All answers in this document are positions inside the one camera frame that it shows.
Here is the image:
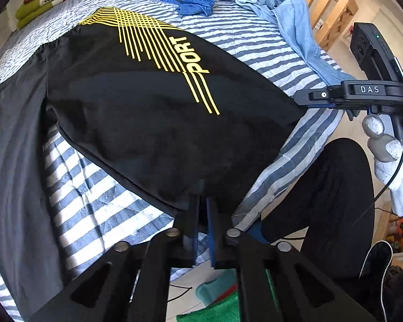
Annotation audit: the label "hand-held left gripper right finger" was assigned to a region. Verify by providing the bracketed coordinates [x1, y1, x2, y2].
[206, 197, 378, 322]

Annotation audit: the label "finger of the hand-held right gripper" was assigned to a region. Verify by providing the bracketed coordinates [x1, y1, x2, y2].
[294, 86, 345, 109]

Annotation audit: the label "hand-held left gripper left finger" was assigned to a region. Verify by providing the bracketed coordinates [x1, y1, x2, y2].
[28, 195, 202, 322]

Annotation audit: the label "black yellow print t-shirt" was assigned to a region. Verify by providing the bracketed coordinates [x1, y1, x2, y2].
[0, 7, 306, 322]

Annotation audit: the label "person's right hand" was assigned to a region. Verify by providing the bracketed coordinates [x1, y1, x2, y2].
[362, 114, 403, 220]

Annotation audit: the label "green cloth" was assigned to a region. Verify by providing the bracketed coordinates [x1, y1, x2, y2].
[176, 275, 279, 322]

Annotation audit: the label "light blue denim jacket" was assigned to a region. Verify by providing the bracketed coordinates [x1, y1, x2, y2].
[201, 0, 357, 91]

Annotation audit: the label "blue white striped quilt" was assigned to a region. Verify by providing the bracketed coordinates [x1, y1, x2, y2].
[0, 0, 346, 312]

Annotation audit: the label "person's black trouser leg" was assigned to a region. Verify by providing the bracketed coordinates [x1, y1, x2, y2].
[255, 137, 377, 286]

